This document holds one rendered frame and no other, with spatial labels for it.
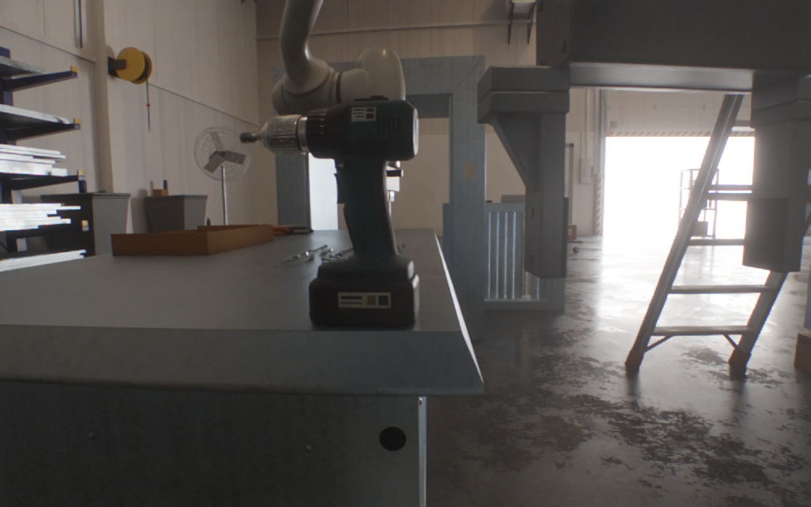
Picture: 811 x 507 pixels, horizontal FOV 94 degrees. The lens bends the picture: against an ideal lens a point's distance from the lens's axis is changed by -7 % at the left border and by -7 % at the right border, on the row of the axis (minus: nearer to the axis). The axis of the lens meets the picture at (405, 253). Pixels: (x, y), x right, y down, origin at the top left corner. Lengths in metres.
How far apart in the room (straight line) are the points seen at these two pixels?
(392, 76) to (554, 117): 0.70
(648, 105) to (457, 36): 4.70
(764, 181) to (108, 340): 0.57
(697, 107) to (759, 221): 11.47
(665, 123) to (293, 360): 11.12
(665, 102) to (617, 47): 11.21
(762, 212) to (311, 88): 0.78
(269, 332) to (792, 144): 0.43
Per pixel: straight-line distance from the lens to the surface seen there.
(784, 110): 0.29
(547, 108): 0.21
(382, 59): 0.91
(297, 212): 2.46
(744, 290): 2.16
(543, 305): 3.15
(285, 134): 0.46
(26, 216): 4.89
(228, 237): 1.29
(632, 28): 0.23
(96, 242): 5.71
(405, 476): 0.52
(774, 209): 0.29
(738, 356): 2.49
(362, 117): 0.43
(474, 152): 2.32
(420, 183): 10.13
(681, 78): 0.27
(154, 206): 7.32
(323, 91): 0.91
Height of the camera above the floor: 0.77
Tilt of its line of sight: 7 degrees down
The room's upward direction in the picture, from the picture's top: 1 degrees counter-clockwise
